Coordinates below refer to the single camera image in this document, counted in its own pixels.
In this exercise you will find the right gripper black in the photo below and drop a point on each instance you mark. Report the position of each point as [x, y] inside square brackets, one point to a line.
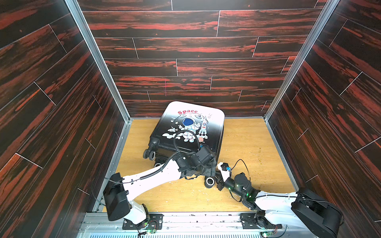
[222, 178]

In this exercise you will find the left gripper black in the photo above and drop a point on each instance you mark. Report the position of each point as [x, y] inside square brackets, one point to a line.
[211, 169]

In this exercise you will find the black white astronaut suitcase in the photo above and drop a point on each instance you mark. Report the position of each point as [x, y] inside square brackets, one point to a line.
[186, 127]

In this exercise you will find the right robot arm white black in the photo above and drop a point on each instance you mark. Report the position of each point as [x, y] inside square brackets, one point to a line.
[303, 209]

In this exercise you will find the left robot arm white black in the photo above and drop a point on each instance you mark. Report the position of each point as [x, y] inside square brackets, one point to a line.
[120, 192]

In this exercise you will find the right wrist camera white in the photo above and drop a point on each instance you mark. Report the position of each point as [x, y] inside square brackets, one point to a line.
[225, 170]

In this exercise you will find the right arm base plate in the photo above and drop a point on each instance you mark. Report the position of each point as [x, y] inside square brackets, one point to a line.
[256, 221]

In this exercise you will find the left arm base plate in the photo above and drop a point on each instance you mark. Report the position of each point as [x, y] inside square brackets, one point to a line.
[154, 221]

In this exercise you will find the aluminium front rail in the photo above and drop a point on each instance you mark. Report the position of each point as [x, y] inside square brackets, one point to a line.
[186, 225]

